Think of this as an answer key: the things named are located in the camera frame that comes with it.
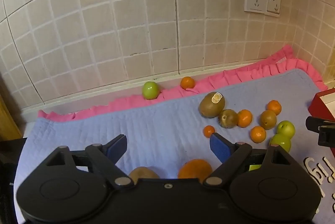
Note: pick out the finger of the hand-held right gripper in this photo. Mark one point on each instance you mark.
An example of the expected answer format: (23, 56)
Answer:
(312, 123)

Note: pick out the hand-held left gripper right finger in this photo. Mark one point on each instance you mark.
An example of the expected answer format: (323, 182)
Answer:
(218, 146)

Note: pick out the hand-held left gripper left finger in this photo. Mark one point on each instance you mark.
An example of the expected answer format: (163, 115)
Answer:
(117, 146)

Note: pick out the red cardboard box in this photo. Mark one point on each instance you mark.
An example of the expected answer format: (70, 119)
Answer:
(318, 106)

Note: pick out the yellow-green fruit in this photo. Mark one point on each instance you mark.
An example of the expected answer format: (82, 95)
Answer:
(228, 118)

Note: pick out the large orange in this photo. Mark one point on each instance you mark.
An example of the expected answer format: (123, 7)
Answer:
(195, 169)

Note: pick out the brown kiwi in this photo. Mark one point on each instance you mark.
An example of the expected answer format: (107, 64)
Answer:
(268, 119)
(144, 173)

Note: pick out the large kiwi with sticker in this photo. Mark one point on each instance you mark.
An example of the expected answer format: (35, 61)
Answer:
(210, 108)

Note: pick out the blue quilted mat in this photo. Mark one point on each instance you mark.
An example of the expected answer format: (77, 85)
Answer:
(157, 124)

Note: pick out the pink ruffled cloth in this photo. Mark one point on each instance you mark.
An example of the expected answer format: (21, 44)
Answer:
(235, 76)

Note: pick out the wooden cabinet panel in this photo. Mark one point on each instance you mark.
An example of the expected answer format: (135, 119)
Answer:
(7, 114)

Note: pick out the white gold-trimmed wall socket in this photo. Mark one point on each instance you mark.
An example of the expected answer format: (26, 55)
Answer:
(273, 5)

